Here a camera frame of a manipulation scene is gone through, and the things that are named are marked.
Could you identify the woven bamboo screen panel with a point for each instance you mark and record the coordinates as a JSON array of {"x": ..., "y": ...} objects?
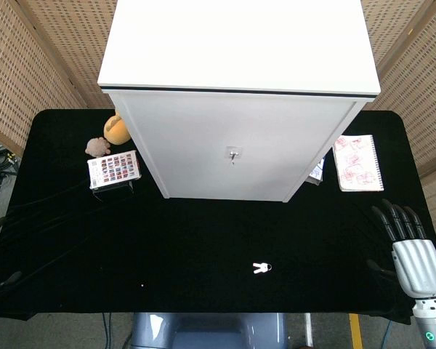
[
  {"x": 29, "y": 65},
  {"x": 418, "y": 72}
]

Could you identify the orange plush toy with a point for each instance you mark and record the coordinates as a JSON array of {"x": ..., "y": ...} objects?
[{"x": 116, "y": 131}]

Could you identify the brown plush toy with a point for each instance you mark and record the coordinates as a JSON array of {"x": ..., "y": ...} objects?
[{"x": 97, "y": 146}]

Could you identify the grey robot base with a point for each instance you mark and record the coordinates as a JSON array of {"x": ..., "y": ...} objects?
[{"x": 207, "y": 332}]

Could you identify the small white blue booklet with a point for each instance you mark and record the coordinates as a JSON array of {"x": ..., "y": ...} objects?
[{"x": 317, "y": 172}]

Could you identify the white box with picture grid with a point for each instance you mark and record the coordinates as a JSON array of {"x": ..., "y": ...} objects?
[{"x": 112, "y": 170}]

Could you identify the white cabinet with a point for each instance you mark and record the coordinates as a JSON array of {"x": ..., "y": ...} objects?
[{"x": 236, "y": 72}]

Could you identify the black velvet tablecloth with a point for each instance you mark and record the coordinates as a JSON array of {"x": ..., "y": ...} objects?
[{"x": 189, "y": 247}]

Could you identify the black display stand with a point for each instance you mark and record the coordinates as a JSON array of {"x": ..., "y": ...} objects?
[{"x": 112, "y": 192}]

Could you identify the silver keys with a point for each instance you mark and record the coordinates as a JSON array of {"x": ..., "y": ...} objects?
[{"x": 261, "y": 268}]

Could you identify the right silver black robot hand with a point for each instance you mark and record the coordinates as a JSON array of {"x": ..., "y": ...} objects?
[{"x": 419, "y": 265}]

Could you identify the spiral notebook with red sketches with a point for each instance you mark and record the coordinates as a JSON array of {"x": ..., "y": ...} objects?
[{"x": 358, "y": 163}]

